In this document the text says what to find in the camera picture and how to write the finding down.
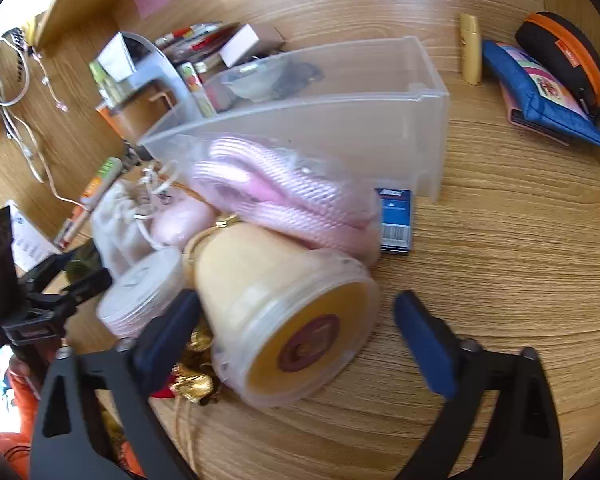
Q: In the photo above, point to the stack of red booklets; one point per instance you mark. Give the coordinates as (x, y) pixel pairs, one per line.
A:
(200, 40)

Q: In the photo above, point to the brown mug with lid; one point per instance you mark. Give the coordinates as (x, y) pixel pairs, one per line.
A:
(140, 117)

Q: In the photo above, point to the orange clothing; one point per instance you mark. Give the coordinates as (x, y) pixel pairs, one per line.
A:
(22, 405)

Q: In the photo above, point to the pink white cardboard box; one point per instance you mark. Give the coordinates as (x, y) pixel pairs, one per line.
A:
(240, 42)

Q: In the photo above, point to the bundle of marker pens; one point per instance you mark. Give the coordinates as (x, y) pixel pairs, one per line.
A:
(72, 227)

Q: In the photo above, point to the colourful dotted card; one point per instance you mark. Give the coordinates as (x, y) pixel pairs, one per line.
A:
(197, 87)

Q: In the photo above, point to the white printed paper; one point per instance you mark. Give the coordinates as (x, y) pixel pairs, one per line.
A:
(30, 245)

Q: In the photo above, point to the grey white desk organizer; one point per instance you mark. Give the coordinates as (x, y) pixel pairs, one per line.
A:
(155, 67)

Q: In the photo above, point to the wooden shelf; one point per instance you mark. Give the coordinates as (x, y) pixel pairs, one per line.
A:
(80, 0)

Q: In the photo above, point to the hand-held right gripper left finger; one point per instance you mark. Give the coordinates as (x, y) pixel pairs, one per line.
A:
(167, 340)

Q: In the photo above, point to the yellow jar with clear lid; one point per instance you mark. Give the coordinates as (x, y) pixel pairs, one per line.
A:
(260, 285)

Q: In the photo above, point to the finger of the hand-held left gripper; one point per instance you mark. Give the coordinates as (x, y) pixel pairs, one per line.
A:
(50, 266)
(80, 287)

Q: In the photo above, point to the wooden desktop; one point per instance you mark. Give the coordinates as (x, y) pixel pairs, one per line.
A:
(505, 260)

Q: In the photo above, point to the small blue box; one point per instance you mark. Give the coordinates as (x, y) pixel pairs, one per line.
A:
(395, 215)

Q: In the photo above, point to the blue zip pouch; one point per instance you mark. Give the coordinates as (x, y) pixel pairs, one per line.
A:
(520, 85)

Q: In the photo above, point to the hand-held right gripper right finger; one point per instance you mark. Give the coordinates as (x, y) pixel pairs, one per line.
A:
(425, 345)

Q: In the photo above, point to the black case with orange zip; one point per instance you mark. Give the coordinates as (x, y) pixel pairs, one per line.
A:
(550, 40)

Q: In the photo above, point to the white round box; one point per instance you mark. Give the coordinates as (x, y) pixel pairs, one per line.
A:
(135, 290)

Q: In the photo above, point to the white folded paper card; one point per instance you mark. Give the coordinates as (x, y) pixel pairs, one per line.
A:
(115, 55)

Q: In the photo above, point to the clear plastic bin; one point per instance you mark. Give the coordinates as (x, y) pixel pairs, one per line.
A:
(370, 125)

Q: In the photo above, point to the orange green cartoon tube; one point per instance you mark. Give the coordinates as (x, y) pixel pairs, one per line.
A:
(102, 180)

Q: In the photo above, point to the green spray bottle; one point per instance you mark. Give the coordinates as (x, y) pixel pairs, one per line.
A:
(100, 80)

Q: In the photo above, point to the gold tube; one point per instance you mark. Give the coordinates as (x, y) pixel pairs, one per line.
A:
(471, 50)

